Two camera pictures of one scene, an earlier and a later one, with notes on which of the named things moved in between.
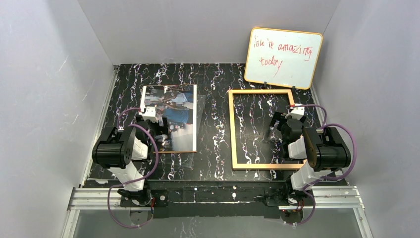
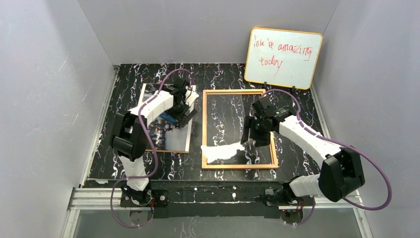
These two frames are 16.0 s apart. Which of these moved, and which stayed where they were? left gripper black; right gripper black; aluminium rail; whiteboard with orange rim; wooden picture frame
Moved: right gripper black; wooden picture frame; left gripper black
Stayed: aluminium rail; whiteboard with orange rim
